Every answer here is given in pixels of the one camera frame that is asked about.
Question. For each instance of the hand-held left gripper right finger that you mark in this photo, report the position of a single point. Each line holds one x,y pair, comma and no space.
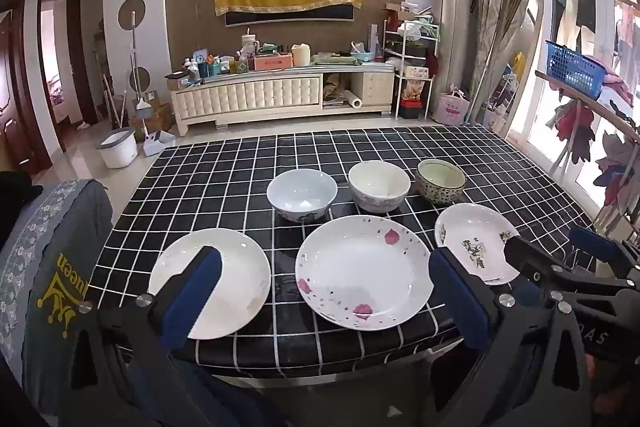
460,302

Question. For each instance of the cardboard boxes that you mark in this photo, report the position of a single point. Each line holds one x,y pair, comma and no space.
160,112

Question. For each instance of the plain white plate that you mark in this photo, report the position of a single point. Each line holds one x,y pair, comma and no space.
235,267

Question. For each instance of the arched wooden frame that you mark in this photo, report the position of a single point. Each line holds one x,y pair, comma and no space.
540,12

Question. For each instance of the small floral patterned bowl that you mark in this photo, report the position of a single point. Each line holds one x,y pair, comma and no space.
440,174

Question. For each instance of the pink bag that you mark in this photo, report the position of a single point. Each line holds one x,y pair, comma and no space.
452,107

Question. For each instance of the cream television cabinet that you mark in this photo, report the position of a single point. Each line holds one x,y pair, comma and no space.
250,97

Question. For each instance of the pale blue white bowl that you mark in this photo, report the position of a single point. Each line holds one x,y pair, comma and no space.
300,194

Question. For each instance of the pink storage box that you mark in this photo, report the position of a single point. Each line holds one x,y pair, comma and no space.
270,63

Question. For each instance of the white dustpan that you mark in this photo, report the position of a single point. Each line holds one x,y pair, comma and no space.
155,144

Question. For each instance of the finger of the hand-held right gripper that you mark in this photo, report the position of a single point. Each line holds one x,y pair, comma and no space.
595,243
530,257

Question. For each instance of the white plate with bear print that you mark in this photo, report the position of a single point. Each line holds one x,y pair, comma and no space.
470,227

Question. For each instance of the dark cloth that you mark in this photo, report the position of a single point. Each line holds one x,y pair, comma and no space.
17,189

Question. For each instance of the white paper roll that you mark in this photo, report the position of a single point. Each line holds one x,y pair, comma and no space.
352,99

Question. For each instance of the blue plastic basket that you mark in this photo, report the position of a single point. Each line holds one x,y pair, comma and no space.
575,69

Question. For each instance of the white plate with pink petals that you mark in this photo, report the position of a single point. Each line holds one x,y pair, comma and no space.
360,267

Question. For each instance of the standing air conditioner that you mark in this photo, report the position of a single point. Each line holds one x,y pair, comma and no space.
452,32

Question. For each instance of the cream canister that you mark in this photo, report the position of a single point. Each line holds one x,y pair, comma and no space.
301,56

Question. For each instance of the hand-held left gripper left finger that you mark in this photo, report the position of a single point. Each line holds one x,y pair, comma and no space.
195,297

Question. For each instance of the grey chair cover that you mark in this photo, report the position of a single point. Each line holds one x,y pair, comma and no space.
30,282

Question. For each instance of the small round brown wall plaque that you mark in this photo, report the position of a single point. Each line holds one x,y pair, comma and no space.
140,78

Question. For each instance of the black checkered tablecloth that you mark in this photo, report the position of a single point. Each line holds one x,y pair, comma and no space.
225,187

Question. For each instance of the metal shelf rack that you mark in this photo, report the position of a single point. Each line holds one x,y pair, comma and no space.
410,52

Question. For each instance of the white bowl with grey pattern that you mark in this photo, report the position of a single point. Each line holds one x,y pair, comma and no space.
377,182

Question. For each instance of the white mop bucket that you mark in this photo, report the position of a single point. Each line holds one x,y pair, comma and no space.
117,152

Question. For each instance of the clothes drying rack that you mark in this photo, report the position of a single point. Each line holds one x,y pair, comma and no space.
585,132

